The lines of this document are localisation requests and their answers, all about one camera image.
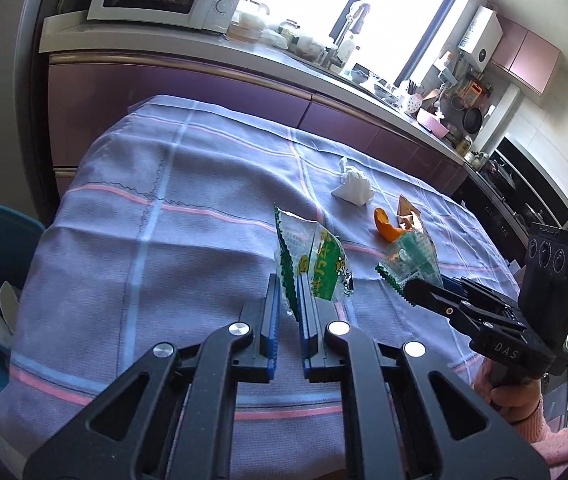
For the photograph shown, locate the clear plastic bags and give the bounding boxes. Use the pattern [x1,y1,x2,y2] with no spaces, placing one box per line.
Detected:
[261,27,289,50]

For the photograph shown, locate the white tissue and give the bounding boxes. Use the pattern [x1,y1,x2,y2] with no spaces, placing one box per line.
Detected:
[331,156,373,208]

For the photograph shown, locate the white duct column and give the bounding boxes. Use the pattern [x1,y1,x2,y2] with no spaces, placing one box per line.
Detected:
[476,82,522,153]

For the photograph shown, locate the white water heater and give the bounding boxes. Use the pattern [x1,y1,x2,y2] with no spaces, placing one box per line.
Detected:
[459,6,504,67]

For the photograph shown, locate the white kitchen countertop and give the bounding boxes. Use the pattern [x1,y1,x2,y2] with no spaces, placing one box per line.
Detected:
[38,10,470,166]

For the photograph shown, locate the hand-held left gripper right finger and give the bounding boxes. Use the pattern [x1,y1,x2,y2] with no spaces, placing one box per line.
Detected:
[298,272,550,480]

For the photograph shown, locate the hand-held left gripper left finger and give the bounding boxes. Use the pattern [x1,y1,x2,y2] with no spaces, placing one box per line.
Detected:
[22,274,282,480]

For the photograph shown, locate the metal kitchen faucet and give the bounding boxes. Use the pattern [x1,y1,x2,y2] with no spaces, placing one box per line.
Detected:
[336,2,372,56]

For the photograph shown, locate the person's right forearm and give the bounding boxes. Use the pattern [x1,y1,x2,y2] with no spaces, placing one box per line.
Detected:
[501,395,568,480]

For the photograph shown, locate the pink pot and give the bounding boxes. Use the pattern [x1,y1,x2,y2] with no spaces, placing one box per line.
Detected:
[416,107,452,139]

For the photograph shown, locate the stacked clear bowls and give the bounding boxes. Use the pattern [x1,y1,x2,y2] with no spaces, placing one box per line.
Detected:
[226,10,267,44]

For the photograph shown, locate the white soap bottle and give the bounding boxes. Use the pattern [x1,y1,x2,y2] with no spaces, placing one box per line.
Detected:
[336,37,357,66]

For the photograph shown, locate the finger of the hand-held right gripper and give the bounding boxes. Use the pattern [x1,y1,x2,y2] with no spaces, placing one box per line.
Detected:
[404,279,496,342]
[439,275,521,320]

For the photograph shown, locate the black built-in oven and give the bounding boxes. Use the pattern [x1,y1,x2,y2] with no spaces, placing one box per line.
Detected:
[451,135,568,266]

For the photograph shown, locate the plaid tablecloth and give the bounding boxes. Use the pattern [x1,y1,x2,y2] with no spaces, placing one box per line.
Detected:
[0,94,520,480]

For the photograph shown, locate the orange peel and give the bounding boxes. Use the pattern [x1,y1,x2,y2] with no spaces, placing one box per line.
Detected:
[373,206,415,244]

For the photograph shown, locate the purple base cabinets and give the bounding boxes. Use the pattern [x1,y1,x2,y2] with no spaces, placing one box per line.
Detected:
[46,52,470,201]

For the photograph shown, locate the hanging frying pan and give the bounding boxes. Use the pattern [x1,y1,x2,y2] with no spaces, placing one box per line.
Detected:
[461,106,485,135]

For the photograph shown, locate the clear green snack wrapper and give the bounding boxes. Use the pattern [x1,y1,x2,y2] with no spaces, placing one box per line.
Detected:
[375,227,442,304]

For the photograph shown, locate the clear container dark contents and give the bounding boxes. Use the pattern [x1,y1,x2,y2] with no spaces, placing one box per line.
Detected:
[294,35,327,63]

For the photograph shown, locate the person's right hand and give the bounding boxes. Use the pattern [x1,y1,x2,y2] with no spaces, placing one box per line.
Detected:
[473,361,545,416]

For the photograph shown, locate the green printed snack wrapper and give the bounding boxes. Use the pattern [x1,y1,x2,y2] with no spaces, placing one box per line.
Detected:
[274,205,355,321]

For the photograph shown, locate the grey refrigerator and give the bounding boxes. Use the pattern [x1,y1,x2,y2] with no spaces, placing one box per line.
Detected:
[0,0,114,221]

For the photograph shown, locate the brown wrapper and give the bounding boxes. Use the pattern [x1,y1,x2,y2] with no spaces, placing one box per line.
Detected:
[396,194,428,234]

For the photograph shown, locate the pink wall cabinet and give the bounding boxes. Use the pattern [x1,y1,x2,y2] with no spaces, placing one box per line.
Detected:
[489,15,562,96]

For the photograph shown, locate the dark framed window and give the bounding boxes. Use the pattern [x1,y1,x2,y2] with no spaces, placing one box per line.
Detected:
[234,0,475,86]

